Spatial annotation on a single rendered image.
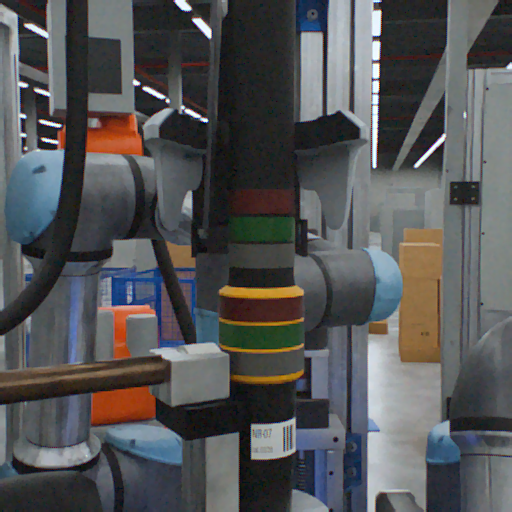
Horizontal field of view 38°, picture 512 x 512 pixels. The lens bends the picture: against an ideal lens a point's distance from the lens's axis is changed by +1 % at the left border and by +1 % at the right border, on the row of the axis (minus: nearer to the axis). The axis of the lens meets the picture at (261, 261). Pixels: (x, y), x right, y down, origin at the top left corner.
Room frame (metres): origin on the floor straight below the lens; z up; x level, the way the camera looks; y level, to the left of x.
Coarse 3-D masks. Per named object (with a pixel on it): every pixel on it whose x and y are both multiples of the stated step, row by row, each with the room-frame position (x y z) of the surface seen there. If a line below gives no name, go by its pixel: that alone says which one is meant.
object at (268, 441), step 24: (240, 384) 0.35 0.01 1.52; (288, 384) 0.35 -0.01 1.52; (264, 408) 0.35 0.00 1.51; (288, 408) 0.35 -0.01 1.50; (240, 432) 0.35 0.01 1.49; (264, 432) 0.35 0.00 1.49; (288, 432) 0.35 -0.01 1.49; (240, 456) 0.35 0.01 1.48; (264, 456) 0.35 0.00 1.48; (288, 456) 0.35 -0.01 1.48; (240, 480) 0.35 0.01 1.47; (264, 480) 0.35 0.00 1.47; (288, 480) 0.36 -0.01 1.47; (240, 504) 0.35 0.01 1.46; (264, 504) 0.35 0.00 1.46; (288, 504) 0.36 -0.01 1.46
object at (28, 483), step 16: (0, 480) 0.46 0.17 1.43; (16, 480) 0.47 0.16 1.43; (32, 480) 0.47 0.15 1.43; (48, 480) 0.48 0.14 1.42; (64, 480) 0.48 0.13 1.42; (80, 480) 0.49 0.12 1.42; (0, 496) 0.45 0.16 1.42; (16, 496) 0.46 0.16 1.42; (32, 496) 0.46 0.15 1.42; (48, 496) 0.47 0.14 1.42; (64, 496) 0.47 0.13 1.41; (80, 496) 0.48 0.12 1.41; (96, 496) 0.49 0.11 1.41
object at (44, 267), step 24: (72, 0) 0.32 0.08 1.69; (72, 24) 0.32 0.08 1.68; (72, 48) 0.32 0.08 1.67; (72, 72) 0.32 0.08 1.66; (72, 96) 0.32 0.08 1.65; (72, 120) 0.32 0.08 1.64; (72, 144) 0.32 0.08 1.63; (72, 168) 0.31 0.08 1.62; (72, 192) 0.31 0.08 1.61; (72, 216) 0.31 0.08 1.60; (72, 240) 0.32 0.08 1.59; (48, 264) 0.31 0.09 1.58; (48, 288) 0.31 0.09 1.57; (0, 312) 0.30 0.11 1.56; (24, 312) 0.30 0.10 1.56; (0, 336) 0.30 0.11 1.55
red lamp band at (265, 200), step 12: (228, 192) 0.36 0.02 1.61; (240, 192) 0.35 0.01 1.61; (252, 192) 0.35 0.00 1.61; (264, 192) 0.35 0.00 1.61; (276, 192) 0.35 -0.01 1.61; (288, 192) 0.35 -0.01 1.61; (228, 204) 0.36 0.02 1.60; (240, 204) 0.35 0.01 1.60; (252, 204) 0.35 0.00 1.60; (264, 204) 0.35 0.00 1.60; (276, 204) 0.35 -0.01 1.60; (288, 204) 0.35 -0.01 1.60
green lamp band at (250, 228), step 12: (228, 228) 0.36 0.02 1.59; (240, 228) 0.35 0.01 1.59; (252, 228) 0.35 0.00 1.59; (264, 228) 0.35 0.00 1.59; (276, 228) 0.35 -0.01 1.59; (288, 228) 0.35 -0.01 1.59; (240, 240) 0.35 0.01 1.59; (252, 240) 0.35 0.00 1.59; (264, 240) 0.35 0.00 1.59; (276, 240) 0.35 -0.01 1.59; (288, 240) 0.35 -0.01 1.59
